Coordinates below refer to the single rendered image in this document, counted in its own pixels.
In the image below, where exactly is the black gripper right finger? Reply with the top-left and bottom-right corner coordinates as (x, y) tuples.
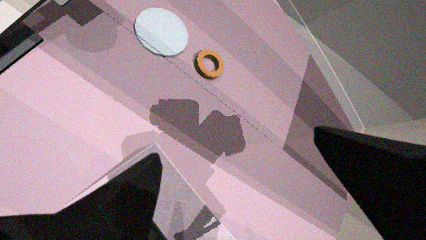
(314, 126), (426, 240)

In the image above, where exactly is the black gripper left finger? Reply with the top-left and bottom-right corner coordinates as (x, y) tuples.
(0, 152), (163, 240)

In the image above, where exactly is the orange ring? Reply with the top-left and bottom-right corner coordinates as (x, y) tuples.
(194, 49), (224, 80)

